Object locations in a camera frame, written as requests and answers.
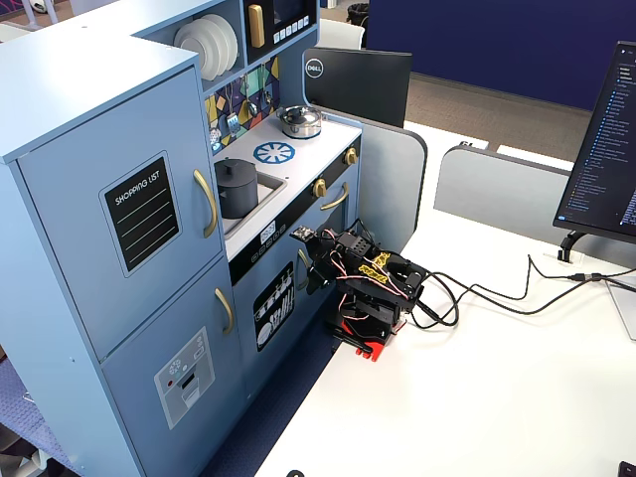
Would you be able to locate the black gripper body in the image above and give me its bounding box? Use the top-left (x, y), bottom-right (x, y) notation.
top-left (308, 229), bottom-right (352, 279)

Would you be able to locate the gray round lid with knob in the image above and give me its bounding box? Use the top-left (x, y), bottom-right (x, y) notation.
top-left (214, 157), bottom-right (259, 189)

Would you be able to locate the gray cylindrical recipient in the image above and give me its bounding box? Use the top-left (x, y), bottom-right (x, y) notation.
top-left (217, 173), bottom-right (259, 220)

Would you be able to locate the shiny steel pot lid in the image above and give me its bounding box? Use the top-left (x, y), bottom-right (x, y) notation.
top-left (276, 104), bottom-right (323, 128)

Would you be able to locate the black dishwasher dishes sticker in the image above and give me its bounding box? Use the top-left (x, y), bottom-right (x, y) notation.
top-left (252, 261), bottom-right (296, 353)

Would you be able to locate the gray toy sink basin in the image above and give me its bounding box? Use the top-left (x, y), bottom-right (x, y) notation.
top-left (221, 172), bottom-right (288, 236)

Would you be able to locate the red table clamp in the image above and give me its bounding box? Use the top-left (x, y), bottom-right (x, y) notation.
top-left (325, 317), bottom-right (408, 364)

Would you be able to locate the gray desk divider panel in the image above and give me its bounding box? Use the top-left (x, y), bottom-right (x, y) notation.
top-left (317, 103), bottom-right (428, 249)
top-left (433, 144), bottom-right (636, 254)

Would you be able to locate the stainless steel toy pot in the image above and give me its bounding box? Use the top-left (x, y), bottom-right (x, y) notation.
top-left (280, 116), bottom-right (323, 140)

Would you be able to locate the black Dell monitor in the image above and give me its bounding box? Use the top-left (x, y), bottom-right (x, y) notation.
top-left (302, 47), bottom-right (413, 129)

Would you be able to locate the black shopping list sticker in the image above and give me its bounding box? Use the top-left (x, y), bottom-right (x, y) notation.
top-left (103, 157), bottom-right (181, 273)

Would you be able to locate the gray ice dispenser sticker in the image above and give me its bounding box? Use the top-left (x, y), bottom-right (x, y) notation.
top-left (153, 326), bottom-right (217, 431)

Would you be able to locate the white chair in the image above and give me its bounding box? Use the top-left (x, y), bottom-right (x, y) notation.
top-left (317, 18), bottom-right (367, 51)

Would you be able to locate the white toy plate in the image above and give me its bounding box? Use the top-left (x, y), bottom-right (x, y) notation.
top-left (173, 22), bottom-right (223, 83)
top-left (193, 17), bottom-right (232, 76)
top-left (201, 13), bottom-right (239, 71)

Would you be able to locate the black toy microwave door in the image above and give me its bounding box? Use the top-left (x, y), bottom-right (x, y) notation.
top-left (244, 0), bottom-right (319, 64)

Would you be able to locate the blue wooden toy kitchen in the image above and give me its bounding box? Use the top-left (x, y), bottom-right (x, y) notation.
top-left (0, 0), bottom-right (364, 477)

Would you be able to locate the black monitor with lit screen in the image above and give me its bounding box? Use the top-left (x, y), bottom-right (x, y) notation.
top-left (553, 40), bottom-right (636, 244)

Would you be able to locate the silver flat stand plate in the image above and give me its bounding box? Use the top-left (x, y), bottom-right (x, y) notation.
top-left (606, 280), bottom-right (636, 342)

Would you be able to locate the blue textured floor mat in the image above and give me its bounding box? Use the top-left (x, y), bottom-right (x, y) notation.
top-left (0, 357), bottom-right (76, 477)

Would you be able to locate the gold dishwasher door handle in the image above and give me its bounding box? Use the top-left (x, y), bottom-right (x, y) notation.
top-left (296, 247), bottom-right (312, 292)

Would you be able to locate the gold oven door handle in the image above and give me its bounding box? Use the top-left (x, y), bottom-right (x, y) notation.
top-left (320, 182), bottom-right (351, 212)

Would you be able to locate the gold freezer door handle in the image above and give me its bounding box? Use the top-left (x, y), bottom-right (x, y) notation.
top-left (214, 287), bottom-right (235, 335)

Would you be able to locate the gold fridge door handle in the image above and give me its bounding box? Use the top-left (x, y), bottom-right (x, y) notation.
top-left (192, 168), bottom-right (219, 239)

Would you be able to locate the thin black cable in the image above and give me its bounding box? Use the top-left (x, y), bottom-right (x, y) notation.
top-left (425, 253), bottom-right (577, 303)

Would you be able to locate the black cable with inline connector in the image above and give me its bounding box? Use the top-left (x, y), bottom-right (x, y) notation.
top-left (410, 267), bottom-right (636, 330)

